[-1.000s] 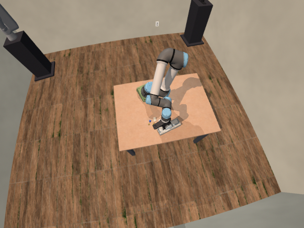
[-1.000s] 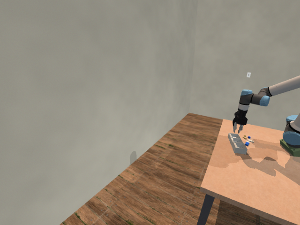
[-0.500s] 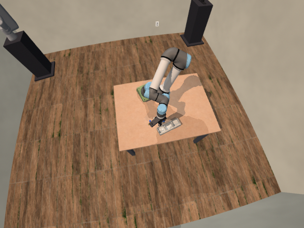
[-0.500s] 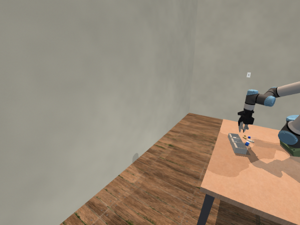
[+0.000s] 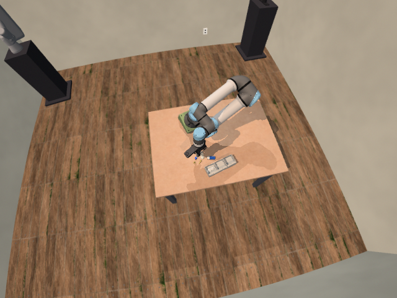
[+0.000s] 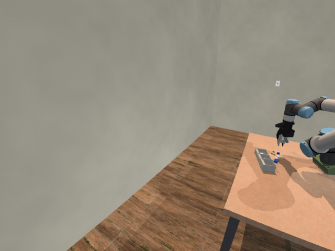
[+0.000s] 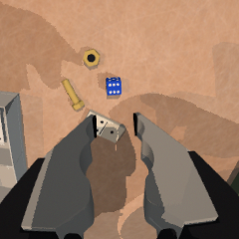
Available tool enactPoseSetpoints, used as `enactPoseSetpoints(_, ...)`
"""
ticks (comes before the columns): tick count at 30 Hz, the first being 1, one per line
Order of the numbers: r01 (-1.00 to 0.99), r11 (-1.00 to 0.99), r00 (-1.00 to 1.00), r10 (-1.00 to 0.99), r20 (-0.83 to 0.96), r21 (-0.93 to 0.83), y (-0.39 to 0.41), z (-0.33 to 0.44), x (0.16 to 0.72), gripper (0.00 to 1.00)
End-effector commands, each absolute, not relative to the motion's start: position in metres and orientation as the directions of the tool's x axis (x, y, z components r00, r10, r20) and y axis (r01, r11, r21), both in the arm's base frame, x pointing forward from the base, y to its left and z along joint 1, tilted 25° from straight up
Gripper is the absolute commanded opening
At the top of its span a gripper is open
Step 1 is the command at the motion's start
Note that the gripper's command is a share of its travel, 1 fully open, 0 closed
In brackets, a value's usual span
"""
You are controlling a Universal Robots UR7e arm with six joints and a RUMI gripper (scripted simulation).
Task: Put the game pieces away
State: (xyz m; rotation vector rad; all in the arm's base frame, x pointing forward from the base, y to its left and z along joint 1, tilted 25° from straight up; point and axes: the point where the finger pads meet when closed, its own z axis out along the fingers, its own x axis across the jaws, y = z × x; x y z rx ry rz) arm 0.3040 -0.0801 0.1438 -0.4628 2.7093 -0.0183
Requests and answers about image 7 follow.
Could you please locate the yellow hex nut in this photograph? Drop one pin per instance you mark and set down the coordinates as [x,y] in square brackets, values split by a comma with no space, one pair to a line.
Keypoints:
[91,57]

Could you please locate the white domino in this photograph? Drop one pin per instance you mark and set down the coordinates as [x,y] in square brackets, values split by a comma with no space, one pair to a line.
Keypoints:
[2,128]
[107,128]

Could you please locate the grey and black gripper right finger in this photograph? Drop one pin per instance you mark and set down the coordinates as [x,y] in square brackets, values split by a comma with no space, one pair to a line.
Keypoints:
[182,191]

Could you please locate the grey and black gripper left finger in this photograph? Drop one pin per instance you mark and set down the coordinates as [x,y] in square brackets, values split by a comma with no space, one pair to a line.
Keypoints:
[53,197]

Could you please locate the blue die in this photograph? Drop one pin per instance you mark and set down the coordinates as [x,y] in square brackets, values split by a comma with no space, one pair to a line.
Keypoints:
[113,86]

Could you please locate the yellow bolt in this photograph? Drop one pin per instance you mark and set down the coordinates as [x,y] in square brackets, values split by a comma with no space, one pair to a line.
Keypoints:
[76,102]

